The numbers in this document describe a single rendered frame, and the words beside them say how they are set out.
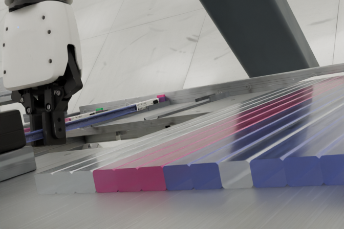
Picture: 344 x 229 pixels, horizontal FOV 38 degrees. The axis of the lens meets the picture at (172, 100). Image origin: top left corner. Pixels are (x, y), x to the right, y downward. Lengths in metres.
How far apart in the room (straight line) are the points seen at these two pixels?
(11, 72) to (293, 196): 0.51
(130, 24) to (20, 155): 2.24
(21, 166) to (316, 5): 1.73
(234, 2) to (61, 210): 1.06
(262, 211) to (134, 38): 2.31
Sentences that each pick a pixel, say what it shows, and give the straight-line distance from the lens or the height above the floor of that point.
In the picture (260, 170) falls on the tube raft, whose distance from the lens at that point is 0.20.
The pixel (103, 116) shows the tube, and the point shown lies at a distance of 0.70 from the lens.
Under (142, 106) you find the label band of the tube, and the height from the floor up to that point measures 0.77.
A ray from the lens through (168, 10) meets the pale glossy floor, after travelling 2.48.
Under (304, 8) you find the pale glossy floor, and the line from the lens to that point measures 2.02.
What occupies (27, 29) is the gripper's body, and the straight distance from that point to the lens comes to 0.63.
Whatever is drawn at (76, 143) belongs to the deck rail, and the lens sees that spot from 0.94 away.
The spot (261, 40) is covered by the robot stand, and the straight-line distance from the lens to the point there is 1.33.
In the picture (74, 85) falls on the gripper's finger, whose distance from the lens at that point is 0.60.
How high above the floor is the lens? 1.23
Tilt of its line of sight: 38 degrees down
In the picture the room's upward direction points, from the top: 40 degrees counter-clockwise
